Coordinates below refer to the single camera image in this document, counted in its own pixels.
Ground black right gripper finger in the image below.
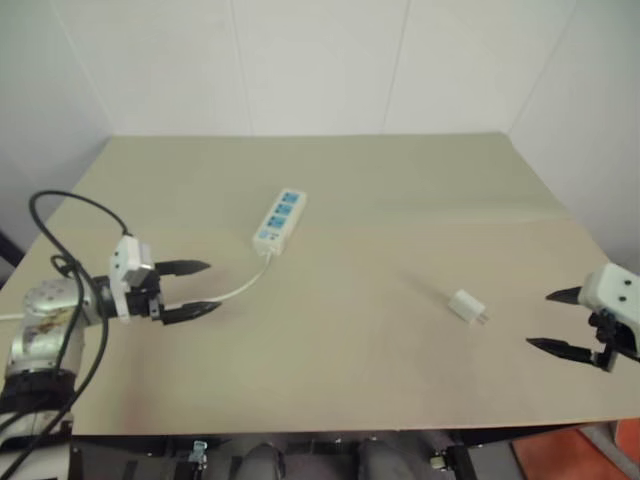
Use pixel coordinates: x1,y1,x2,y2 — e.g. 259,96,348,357
525,337,597,365
545,285,586,306

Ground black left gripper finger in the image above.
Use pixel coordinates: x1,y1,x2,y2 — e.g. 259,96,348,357
160,300,223,327
153,259,212,280

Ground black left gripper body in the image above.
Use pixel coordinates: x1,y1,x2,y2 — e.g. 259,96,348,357
124,272,166,322

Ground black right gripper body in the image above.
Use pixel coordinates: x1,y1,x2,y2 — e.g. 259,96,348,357
587,308,640,374

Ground white plug adapter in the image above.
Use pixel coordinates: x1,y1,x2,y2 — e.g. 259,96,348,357
448,288,490,328

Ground white power strip blue sockets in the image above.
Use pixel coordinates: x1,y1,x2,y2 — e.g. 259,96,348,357
252,187,308,256

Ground white table leg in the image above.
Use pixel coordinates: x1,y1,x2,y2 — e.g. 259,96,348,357
581,422,620,480

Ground small pale blue clamp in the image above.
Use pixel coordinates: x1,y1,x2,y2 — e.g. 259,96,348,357
188,439,210,467

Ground dark grey rounded shape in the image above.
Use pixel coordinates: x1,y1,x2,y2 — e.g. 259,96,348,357
238,441,287,480

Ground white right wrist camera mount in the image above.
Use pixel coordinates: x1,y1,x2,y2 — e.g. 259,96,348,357
578,262,640,362

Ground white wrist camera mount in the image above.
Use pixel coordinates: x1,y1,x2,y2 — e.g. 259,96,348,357
578,262,640,362
107,235,154,324

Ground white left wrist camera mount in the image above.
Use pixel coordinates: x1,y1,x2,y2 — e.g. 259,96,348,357
107,235,154,324

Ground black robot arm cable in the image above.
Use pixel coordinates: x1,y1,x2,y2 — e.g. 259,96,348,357
0,189,136,454

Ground black frame under table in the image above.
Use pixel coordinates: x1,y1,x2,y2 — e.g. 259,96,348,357
69,424,479,480

